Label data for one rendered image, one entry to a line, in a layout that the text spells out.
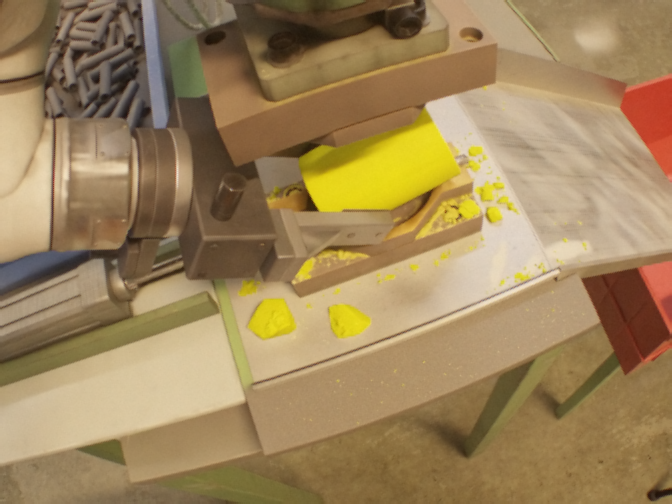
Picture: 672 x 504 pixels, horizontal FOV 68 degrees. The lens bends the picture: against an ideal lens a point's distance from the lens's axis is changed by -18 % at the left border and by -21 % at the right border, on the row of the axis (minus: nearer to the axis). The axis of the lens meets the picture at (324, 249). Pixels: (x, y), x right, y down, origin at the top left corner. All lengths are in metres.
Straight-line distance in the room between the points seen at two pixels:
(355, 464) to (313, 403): 1.00
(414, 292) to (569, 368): 1.09
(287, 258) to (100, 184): 0.13
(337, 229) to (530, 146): 0.27
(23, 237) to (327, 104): 0.20
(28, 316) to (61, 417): 0.10
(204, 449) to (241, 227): 0.24
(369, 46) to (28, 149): 0.20
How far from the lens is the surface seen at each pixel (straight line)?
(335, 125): 0.34
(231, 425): 0.54
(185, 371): 0.51
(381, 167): 0.43
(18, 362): 0.58
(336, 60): 0.31
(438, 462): 1.47
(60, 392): 0.57
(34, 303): 0.54
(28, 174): 0.35
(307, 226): 0.41
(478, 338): 0.49
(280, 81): 0.31
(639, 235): 0.67
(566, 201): 0.60
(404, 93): 0.34
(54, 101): 0.78
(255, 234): 0.37
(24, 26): 0.32
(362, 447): 1.48
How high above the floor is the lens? 1.46
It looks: 61 degrees down
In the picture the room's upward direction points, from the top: 19 degrees counter-clockwise
